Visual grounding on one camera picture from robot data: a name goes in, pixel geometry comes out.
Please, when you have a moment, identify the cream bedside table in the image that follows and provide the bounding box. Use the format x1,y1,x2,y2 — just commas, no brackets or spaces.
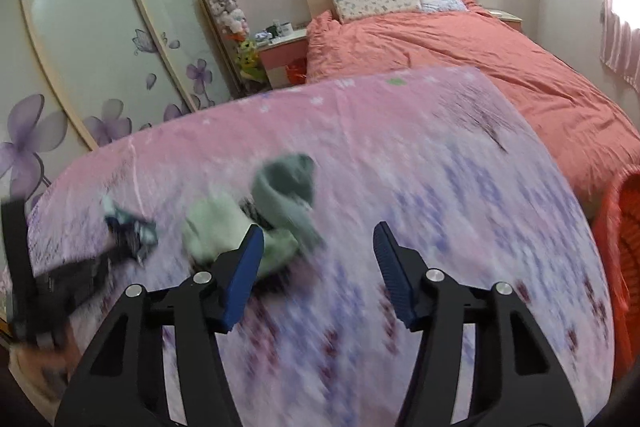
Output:
487,9,524,32

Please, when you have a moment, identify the salmon duvet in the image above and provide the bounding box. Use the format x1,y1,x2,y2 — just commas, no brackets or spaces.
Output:
304,4,640,214

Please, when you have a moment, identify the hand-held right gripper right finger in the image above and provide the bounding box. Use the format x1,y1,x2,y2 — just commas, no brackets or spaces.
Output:
372,221,586,427

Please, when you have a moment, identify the pink lavender printed blanket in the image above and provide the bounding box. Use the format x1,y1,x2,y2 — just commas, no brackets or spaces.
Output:
25,66,617,427

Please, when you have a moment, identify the grey green cloth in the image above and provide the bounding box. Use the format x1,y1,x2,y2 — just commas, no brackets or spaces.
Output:
250,153,327,253

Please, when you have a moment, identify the yellow green plush toy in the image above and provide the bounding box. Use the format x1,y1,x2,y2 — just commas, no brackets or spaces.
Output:
235,38,269,84

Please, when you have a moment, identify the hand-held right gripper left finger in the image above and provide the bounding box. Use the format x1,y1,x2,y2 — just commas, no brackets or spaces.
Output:
54,224,266,427

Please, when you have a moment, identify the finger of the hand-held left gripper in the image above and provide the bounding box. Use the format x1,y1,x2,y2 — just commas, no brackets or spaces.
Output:
100,227,151,265

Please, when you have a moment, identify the orange plastic basket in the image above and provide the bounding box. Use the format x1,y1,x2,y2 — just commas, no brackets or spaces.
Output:
592,164,640,379

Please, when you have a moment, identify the pink nightstand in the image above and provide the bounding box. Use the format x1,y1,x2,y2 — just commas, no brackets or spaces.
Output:
257,29,309,89

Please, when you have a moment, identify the red bag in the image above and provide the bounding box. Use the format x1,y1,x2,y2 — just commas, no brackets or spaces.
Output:
285,59,307,86

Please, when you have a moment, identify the flower print wardrobe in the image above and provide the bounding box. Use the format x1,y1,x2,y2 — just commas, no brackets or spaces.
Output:
0,0,242,208

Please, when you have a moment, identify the plush toy display tube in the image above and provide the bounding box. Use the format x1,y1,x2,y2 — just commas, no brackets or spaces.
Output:
206,0,251,38

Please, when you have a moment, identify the pink curtain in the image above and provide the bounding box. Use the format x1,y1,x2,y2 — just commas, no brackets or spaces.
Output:
596,0,640,94

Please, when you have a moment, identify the mint green cloth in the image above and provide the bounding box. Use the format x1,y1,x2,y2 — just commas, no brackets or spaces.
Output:
181,197,301,279

